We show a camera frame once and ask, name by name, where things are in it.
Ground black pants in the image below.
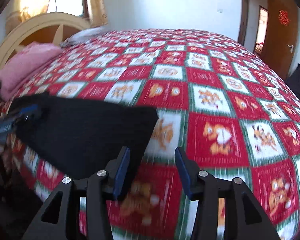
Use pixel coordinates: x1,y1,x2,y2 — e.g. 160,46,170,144
8,91,159,202

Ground pink folded blanket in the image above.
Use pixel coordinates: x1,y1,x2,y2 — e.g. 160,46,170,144
0,42,62,101

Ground red patchwork cartoon bedspread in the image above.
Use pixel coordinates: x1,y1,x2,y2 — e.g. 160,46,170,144
14,29,300,239

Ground cream wooden headboard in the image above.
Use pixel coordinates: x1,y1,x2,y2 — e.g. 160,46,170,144
0,12,90,70

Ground striped grey pillow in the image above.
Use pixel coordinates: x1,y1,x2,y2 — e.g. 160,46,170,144
60,26,109,48

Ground left yellow curtain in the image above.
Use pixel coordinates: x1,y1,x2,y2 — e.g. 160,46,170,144
5,0,50,35

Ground yellow curtain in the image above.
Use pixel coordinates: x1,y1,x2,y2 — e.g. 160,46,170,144
88,0,108,27
5,0,50,35

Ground right yellow curtain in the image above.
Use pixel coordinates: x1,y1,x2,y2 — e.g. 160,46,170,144
88,0,108,27

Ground brown wooden door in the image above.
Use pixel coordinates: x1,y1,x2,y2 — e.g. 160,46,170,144
261,0,299,80

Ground red double happiness decoration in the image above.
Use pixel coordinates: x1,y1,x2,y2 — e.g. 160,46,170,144
278,10,290,26

